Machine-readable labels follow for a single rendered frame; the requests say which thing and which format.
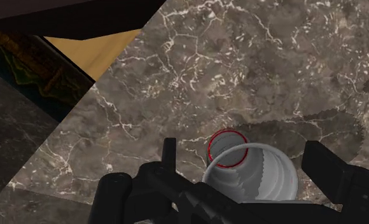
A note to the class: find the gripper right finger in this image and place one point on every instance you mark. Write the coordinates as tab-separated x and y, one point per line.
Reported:
352	186

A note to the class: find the dark patterned robot stand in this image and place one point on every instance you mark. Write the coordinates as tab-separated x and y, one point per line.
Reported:
32	71

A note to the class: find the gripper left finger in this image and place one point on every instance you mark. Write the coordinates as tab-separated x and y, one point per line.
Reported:
125	195

